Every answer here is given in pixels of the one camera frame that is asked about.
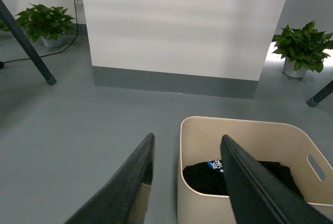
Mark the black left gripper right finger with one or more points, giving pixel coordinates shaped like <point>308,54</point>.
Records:
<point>256,195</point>

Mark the dark rack left leg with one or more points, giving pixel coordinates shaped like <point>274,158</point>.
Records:
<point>21,38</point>

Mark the potted green plant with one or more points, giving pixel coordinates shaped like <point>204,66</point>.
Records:
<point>302,49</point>
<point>46,23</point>

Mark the right potted green plant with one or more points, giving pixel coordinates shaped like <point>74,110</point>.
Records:
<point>302,49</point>

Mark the black printed t-shirt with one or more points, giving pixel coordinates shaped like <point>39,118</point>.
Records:
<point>208,177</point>

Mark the left potted green plant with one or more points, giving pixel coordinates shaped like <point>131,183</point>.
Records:
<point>46,23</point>

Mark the dark rack right leg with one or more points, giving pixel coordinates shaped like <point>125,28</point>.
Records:
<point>321,95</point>

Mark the dark rack leg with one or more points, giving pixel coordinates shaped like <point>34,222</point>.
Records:
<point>321,95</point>
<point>21,38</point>

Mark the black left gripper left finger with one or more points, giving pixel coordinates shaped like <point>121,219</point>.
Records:
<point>115,200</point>

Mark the beige plastic laundry hamper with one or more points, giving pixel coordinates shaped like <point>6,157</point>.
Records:
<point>200,141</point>

